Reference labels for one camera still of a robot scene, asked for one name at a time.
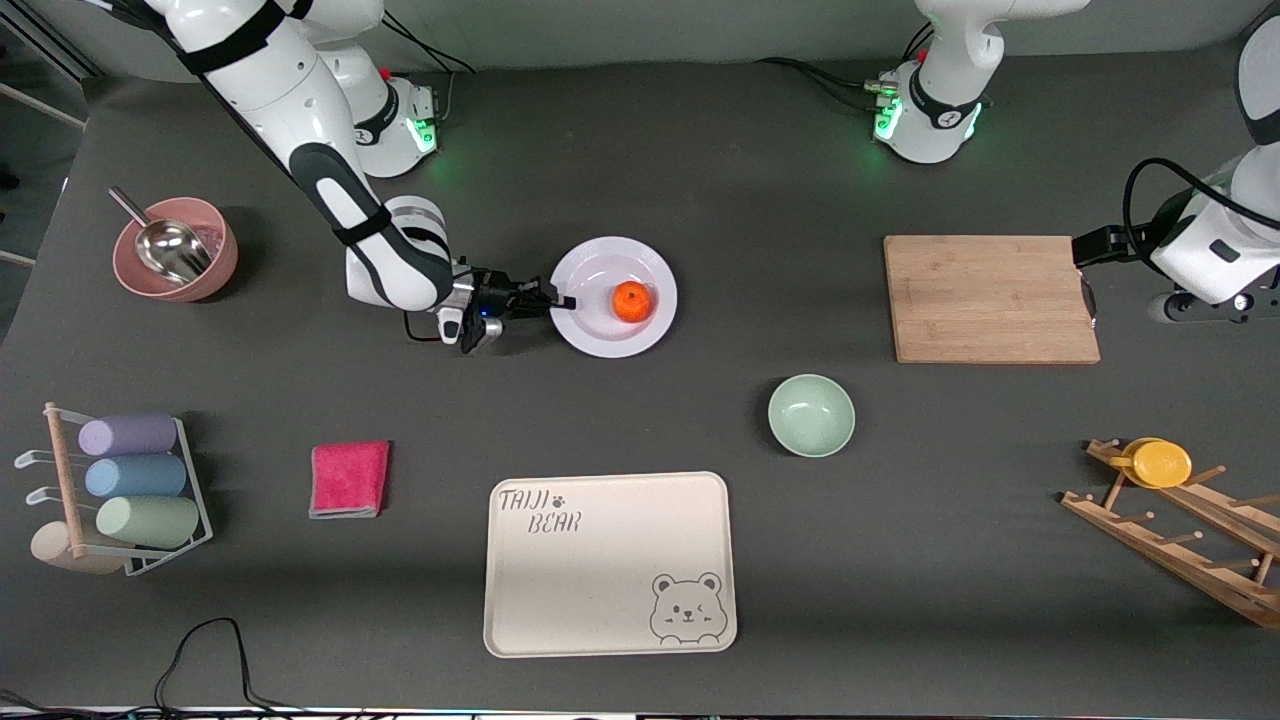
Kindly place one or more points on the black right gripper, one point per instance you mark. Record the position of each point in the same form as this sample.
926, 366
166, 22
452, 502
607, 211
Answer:
496, 297

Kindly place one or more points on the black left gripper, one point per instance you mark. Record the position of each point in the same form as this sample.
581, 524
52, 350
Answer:
1097, 246

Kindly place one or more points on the white round plate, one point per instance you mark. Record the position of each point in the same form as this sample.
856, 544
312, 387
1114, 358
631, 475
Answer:
600, 338

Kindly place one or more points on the orange fruit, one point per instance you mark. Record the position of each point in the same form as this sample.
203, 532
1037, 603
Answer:
632, 302

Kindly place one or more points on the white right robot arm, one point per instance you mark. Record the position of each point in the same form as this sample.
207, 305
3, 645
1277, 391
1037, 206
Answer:
300, 100

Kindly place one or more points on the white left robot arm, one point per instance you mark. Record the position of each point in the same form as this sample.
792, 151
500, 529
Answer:
940, 110

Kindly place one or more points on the wooden cutting board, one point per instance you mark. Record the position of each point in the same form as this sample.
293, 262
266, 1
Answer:
990, 300

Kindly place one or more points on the yellow cup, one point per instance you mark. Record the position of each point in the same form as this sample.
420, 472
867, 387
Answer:
1162, 465

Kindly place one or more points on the pink folded cloth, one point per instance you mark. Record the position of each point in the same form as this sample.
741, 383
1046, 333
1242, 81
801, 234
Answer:
350, 480

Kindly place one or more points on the cream bear print tray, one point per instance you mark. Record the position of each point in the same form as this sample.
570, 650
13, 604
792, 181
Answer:
600, 570

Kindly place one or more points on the pale green bowl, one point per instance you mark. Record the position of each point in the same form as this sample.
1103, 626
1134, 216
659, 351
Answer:
811, 416

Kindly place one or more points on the wooden peg drying rack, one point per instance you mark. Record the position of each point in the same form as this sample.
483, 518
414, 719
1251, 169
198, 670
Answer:
1180, 560

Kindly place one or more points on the pink bowl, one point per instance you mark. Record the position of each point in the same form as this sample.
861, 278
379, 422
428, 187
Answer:
215, 275

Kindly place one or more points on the metal scoop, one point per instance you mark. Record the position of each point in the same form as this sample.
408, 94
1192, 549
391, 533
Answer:
170, 250

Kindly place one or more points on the purple cup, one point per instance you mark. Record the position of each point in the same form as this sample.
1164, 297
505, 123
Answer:
130, 435

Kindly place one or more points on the blue cup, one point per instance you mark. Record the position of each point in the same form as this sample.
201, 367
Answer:
140, 477

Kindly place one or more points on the green cup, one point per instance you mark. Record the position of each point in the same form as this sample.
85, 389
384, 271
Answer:
150, 521

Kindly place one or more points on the beige cup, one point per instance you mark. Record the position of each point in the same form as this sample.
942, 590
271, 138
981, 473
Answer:
50, 548

